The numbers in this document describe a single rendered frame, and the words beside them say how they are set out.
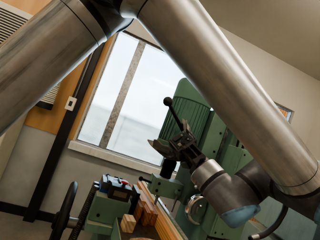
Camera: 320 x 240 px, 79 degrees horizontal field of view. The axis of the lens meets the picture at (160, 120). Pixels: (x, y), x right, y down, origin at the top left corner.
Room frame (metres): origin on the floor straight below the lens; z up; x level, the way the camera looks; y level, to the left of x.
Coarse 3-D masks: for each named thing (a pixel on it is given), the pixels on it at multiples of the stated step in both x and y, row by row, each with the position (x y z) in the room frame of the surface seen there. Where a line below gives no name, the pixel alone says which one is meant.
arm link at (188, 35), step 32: (128, 0) 0.25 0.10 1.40; (160, 0) 0.25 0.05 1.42; (192, 0) 0.26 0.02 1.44; (160, 32) 0.28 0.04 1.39; (192, 32) 0.26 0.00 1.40; (192, 64) 0.29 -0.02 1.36; (224, 64) 0.28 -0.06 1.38; (224, 96) 0.30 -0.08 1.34; (256, 96) 0.30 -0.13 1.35; (256, 128) 0.31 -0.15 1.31; (288, 128) 0.32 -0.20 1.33; (256, 160) 0.37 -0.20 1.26; (288, 160) 0.33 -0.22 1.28; (288, 192) 0.37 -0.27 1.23
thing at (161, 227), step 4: (136, 184) 1.15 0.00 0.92; (140, 184) 1.11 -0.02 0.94; (140, 188) 1.06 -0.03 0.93; (144, 188) 1.06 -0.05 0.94; (144, 192) 1.00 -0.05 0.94; (148, 196) 0.96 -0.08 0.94; (156, 208) 0.85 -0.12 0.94; (160, 216) 0.79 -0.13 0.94; (156, 220) 0.78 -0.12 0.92; (160, 220) 0.75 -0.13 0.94; (156, 224) 0.77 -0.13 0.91; (160, 224) 0.74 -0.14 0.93; (164, 224) 0.73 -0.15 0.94; (156, 228) 0.76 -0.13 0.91; (160, 228) 0.73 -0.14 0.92; (164, 228) 0.71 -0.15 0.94; (168, 228) 0.71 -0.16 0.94; (160, 232) 0.72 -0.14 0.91; (164, 232) 0.70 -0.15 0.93; (168, 232) 0.68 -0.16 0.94; (160, 236) 0.71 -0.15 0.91; (164, 236) 0.69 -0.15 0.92; (168, 236) 0.67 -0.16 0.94; (172, 236) 0.67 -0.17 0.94
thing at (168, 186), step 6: (156, 174) 0.87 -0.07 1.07; (150, 180) 0.86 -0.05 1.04; (156, 180) 0.82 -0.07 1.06; (162, 180) 0.83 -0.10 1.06; (168, 180) 0.84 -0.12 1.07; (174, 180) 0.88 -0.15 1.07; (150, 186) 0.84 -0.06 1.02; (156, 186) 0.82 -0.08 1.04; (162, 186) 0.83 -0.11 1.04; (168, 186) 0.84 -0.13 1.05; (174, 186) 0.84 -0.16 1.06; (180, 186) 0.85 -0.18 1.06; (150, 192) 0.82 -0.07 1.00; (156, 192) 0.82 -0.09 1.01; (162, 192) 0.83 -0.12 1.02; (168, 192) 0.84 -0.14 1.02; (174, 192) 0.85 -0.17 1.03; (174, 198) 0.85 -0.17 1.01
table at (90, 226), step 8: (88, 224) 0.70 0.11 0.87; (96, 224) 0.71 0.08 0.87; (104, 224) 0.73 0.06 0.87; (112, 224) 0.75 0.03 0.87; (136, 224) 0.74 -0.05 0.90; (96, 232) 0.71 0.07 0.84; (104, 232) 0.72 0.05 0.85; (112, 232) 0.72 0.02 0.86; (120, 232) 0.66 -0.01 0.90; (136, 232) 0.69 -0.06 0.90; (144, 232) 0.71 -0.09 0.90; (152, 232) 0.73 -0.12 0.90
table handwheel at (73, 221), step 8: (72, 184) 0.75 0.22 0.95; (72, 192) 0.71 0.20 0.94; (64, 200) 0.87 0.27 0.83; (72, 200) 0.69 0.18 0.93; (64, 208) 0.66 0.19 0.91; (56, 216) 0.74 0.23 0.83; (64, 216) 0.65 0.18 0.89; (56, 224) 0.64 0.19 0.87; (64, 224) 0.64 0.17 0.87; (72, 224) 0.76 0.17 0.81; (56, 232) 0.63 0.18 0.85
